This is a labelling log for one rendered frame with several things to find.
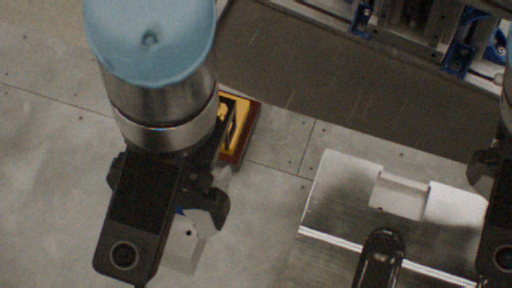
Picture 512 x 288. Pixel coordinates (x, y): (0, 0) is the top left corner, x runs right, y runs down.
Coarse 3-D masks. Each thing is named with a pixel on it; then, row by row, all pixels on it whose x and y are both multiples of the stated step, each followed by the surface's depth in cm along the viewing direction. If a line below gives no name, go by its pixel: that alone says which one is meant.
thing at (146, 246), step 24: (120, 168) 72; (144, 168) 72; (168, 168) 72; (120, 192) 72; (144, 192) 72; (168, 192) 72; (120, 216) 72; (144, 216) 72; (168, 216) 72; (120, 240) 72; (144, 240) 72; (96, 264) 73; (120, 264) 72; (144, 264) 72
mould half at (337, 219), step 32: (352, 160) 98; (320, 192) 96; (352, 192) 96; (448, 192) 96; (320, 224) 95; (352, 224) 95; (384, 224) 95; (416, 224) 95; (448, 224) 95; (480, 224) 95; (320, 256) 94; (352, 256) 94; (416, 256) 94; (448, 256) 94
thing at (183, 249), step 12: (180, 216) 89; (180, 228) 88; (192, 228) 88; (168, 240) 88; (180, 240) 88; (192, 240) 88; (204, 240) 92; (168, 252) 87; (180, 252) 87; (192, 252) 87; (168, 264) 91; (180, 264) 90; (192, 264) 89
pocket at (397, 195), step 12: (384, 180) 99; (396, 180) 98; (408, 180) 98; (372, 192) 99; (384, 192) 99; (396, 192) 99; (408, 192) 99; (420, 192) 99; (372, 204) 99; (384, 204) 99; (396, 204) 99; (408, 204) 99; (420, 204) 99; (408, 216) 98; (420, 216) 98
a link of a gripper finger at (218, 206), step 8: (208, 192) 78; (216, 192) 78; (224, 192) 79; (208, 200) 78; (216, 200) 78; (224, 200) 79; (208, 208) 79; (216, 208) 79; (224, 208) 79; (216, 216) 81; (224, 216) 80; (216, 224) 82; (224, 224) 82
